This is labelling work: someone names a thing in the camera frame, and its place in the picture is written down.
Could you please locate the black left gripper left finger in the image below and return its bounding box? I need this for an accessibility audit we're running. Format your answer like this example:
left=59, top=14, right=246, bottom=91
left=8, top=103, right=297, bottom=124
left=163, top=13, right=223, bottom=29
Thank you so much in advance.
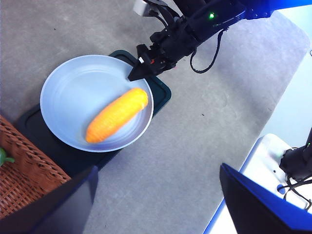
left=0, top=165, right=99, bottom=234

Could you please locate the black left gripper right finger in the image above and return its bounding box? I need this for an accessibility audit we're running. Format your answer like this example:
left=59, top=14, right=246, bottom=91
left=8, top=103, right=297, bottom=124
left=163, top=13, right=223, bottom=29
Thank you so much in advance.
left=220, top=163, right=312, bottom=234

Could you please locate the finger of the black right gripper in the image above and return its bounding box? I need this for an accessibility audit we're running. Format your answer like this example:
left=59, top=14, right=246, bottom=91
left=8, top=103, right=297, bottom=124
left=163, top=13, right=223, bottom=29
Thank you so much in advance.
left=128, top=63, right=156, bottom=81

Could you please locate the orange corn cob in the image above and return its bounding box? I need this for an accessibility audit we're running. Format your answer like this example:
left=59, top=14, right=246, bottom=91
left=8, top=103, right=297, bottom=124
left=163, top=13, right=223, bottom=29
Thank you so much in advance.
left=85, top=87, right=149, bottom=144

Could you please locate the blue round plate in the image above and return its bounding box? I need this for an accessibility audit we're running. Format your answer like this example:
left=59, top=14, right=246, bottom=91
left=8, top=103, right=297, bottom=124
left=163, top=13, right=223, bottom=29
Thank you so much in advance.
left=39, top=54, right=155, bottom=153

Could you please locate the brown wicker basket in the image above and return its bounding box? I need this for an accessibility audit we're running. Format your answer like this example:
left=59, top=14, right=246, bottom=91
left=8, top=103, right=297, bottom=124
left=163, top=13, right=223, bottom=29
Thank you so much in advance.
left=0, top=114, right=71, bottom=219

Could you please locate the black rectangular tray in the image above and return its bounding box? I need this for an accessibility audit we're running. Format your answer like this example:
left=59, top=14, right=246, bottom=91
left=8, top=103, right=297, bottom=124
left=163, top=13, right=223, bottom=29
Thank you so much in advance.
left=14, top=50, right=172, bottom=176

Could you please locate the carrot with green leaves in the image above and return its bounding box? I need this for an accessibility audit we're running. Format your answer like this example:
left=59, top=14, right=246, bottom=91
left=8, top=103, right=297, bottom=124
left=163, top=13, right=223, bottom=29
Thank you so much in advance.
left=0, top=147, right=15, bottom=167

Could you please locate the black right arm cable loop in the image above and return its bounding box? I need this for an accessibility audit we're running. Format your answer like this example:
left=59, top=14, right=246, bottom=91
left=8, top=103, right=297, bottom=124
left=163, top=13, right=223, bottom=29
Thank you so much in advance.
left=189, top=30, right=224, bottom=74

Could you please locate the black base cable bundle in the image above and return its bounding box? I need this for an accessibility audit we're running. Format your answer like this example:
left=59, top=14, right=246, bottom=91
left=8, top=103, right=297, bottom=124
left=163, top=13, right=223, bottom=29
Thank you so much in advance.
left=277, top=175, right=312, bottom=211

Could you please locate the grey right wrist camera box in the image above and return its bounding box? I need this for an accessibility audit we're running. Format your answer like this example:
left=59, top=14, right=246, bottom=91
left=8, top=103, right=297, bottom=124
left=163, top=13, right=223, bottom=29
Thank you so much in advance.
left=133, top=0, right=150, bottom=17

